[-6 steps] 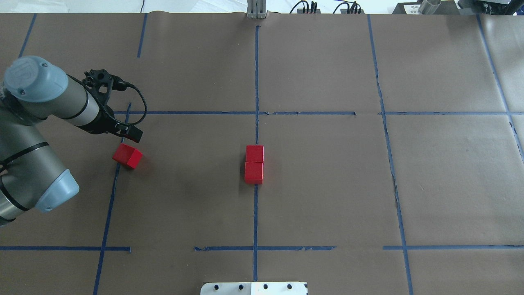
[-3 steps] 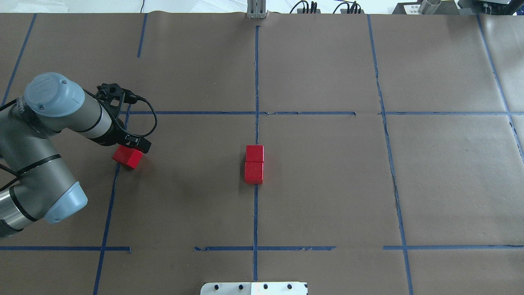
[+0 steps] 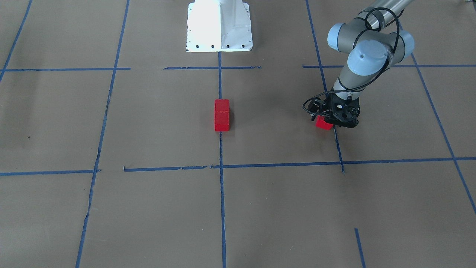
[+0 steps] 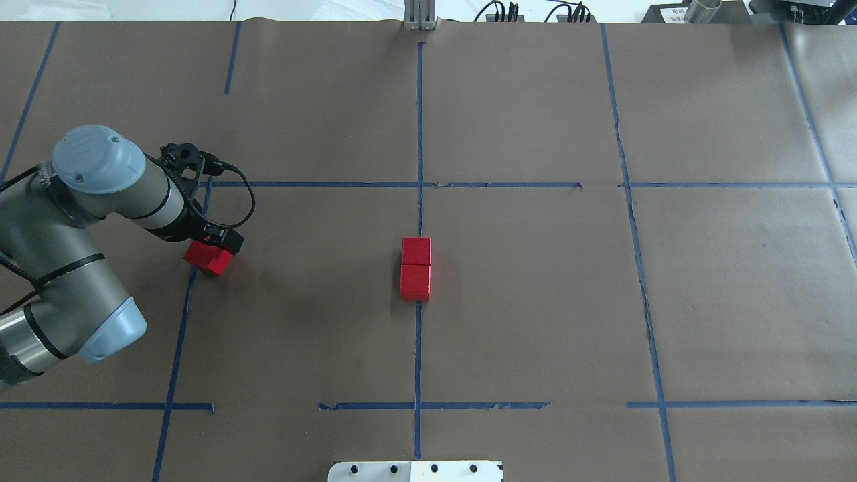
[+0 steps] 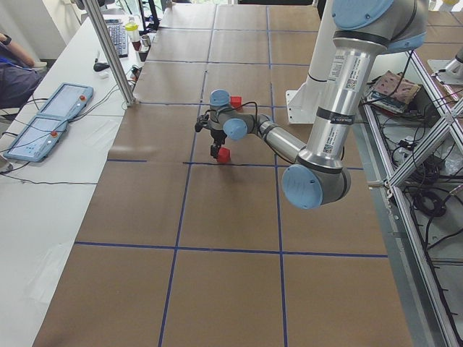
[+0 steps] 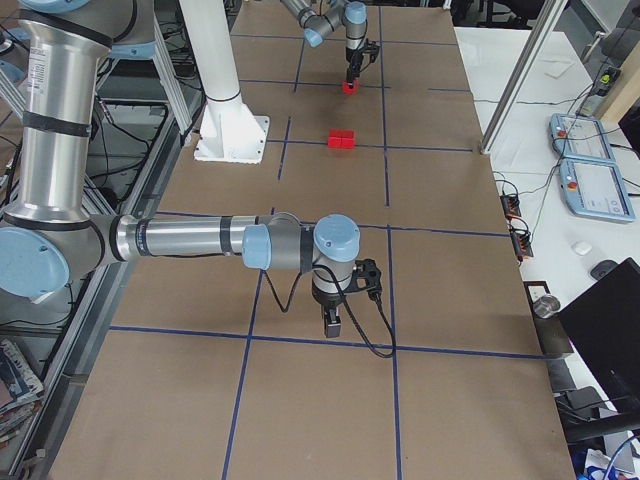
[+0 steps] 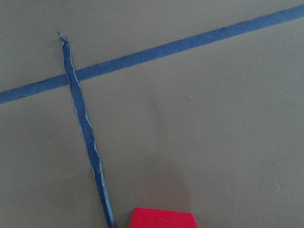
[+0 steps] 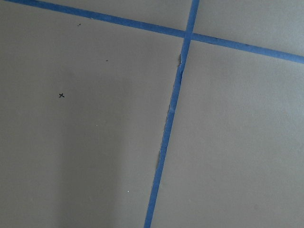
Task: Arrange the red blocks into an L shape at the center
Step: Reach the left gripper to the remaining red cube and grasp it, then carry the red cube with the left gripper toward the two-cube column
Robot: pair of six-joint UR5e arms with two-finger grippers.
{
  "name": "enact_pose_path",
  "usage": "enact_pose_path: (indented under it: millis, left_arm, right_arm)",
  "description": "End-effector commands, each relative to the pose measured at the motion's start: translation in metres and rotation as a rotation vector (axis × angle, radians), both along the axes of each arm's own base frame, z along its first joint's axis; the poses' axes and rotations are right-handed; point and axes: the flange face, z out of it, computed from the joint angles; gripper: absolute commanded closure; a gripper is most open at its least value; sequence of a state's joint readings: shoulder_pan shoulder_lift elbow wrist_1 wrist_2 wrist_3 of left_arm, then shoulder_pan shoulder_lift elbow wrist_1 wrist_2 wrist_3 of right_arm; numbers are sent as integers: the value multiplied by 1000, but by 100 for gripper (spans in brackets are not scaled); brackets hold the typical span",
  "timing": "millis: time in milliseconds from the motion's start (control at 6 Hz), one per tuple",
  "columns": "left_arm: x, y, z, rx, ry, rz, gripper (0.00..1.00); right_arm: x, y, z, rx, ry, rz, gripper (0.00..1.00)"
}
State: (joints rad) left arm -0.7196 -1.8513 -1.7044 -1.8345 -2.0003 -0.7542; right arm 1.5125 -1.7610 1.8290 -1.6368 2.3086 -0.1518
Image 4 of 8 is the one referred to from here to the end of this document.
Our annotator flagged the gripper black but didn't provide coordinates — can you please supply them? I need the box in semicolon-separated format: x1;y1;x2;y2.
146;206;244;255

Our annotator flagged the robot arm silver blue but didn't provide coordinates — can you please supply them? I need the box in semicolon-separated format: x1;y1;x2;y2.
1;123;244;390

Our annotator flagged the white camera pole base plate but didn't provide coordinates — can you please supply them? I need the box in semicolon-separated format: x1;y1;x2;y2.
327;460;505;481

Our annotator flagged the red wooden block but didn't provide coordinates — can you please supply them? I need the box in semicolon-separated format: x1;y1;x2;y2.
399;264;432;302
183;240;234;276
401;237;433;266

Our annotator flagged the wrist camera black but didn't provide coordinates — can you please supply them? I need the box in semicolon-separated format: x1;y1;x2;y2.
155;143;226;200

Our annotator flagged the aluminium profile post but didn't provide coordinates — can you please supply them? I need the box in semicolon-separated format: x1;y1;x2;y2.
403;0;437;31

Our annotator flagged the steel cup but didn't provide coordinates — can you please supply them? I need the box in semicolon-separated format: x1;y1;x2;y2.
684;0;722;25

